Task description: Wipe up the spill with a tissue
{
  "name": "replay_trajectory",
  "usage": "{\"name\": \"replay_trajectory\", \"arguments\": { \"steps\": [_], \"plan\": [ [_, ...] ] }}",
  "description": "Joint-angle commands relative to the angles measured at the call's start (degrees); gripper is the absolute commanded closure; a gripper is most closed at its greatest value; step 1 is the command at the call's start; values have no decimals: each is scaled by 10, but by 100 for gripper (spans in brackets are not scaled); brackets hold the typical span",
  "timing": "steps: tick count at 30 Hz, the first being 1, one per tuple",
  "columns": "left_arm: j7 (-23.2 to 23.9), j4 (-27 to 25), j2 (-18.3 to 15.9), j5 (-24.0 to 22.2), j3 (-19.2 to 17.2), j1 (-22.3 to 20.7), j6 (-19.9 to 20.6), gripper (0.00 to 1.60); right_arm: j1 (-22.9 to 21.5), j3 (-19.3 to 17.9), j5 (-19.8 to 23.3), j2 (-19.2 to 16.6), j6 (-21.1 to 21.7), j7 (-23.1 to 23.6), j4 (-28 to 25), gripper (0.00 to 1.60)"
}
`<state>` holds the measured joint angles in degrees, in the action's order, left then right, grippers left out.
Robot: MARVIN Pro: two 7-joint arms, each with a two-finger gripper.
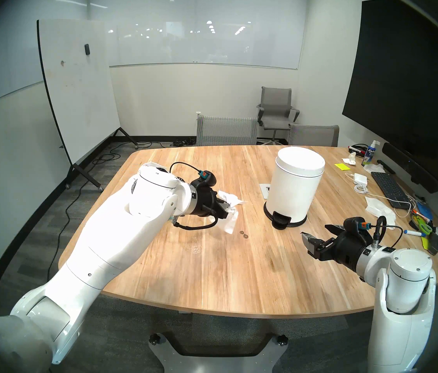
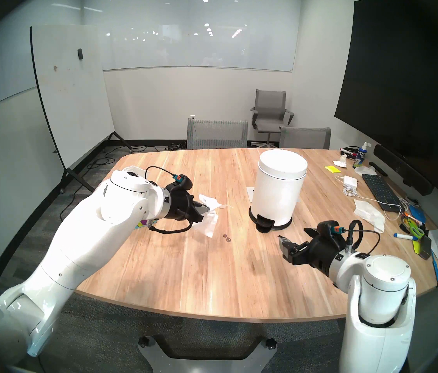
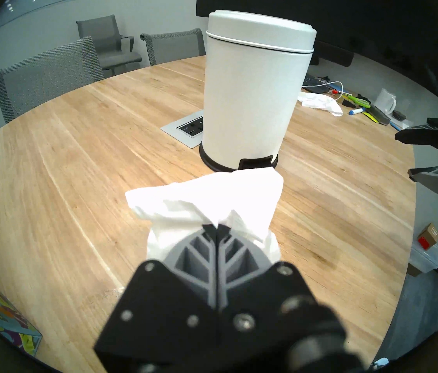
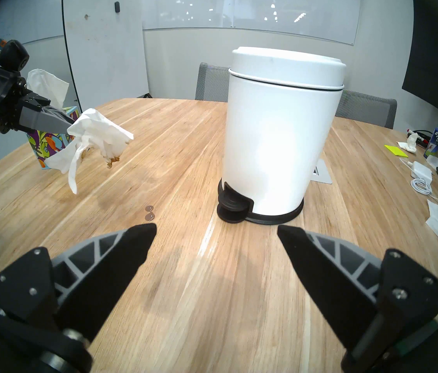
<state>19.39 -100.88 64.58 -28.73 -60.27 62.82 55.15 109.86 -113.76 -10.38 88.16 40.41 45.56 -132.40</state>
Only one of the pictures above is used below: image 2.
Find long black floor cable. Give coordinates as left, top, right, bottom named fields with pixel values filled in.
left=59, top=155, right=107, bottom=219

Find green handled scissors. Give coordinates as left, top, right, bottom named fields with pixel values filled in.
left=402, top=217, right=425, bottom=239

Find grey office chair with armrests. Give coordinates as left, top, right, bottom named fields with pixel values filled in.
left=250, top=89, right=294, bottom=148

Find black floor cable bundle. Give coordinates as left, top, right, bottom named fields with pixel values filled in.
left=129, top=141, right=186, bottom=153

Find dark grey block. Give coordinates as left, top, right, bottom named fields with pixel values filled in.
left=413, top=236, right=432, bottom=260

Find wide glass wall whiteboard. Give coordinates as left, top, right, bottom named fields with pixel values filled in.
left=83, top=0, right=302, bottom=73

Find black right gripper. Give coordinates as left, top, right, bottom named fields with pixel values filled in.
left=278, top=228, right=346, bottom=274

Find black video bar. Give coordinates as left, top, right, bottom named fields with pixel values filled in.
left=374, top=144, right=434, bottom=196

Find mobile whiteboard on stand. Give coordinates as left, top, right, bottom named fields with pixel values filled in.
left=30, top=24, right=134, bottom=194

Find large crumpled white tissue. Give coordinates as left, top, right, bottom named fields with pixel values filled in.
left=353, top=199, right=386, bottom=234

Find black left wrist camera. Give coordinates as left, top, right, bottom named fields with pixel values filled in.
left=166, top=175, right=193, bottom=192

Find large black wall screen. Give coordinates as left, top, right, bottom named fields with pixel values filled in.
left=334, top=0, right=438, bottom=182

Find white pedal trash bin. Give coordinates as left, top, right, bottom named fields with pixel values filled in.
left=248, top=149, right=308, bottom=234

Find grey fabric back chair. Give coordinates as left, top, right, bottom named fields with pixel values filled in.
left=279, top=127, right=332, bottom=150

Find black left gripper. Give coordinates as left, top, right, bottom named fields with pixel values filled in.
left=164, top=189, right=208, bottom=222

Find white charger cable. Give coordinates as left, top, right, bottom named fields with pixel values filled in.
left=334, top=175, right=412, bottom=221

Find black keyboard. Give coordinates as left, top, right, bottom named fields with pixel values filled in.
left=362, top=174, right=404, bottom=212

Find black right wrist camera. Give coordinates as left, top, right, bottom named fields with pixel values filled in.
left=317, top=220, right=346, bottom=237

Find grey mesh back chair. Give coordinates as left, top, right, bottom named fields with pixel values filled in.
left=186, top=118, right=249, bottom=150

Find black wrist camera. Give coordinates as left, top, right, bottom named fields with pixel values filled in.
left=317, top=220, right=346, bottom=237
left=166, top=175, right=193, bottom=192

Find whiteboard cleaner spray bottle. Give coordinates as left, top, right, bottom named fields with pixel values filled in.
left=353, top=142, right=371, bottom=169

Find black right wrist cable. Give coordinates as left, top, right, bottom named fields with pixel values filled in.
left=345, top=220, right=381, bottom=254

